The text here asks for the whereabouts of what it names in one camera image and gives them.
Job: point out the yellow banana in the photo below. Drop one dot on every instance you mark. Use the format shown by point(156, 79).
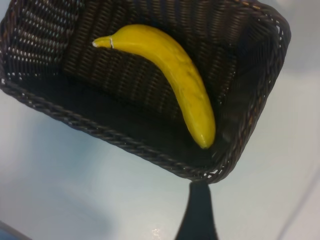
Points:
point(180, 75)

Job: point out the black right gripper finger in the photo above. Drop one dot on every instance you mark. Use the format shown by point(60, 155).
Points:
point(197, 215)

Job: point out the dark brown wicker basket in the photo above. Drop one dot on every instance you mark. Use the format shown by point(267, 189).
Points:
point(140, 82)

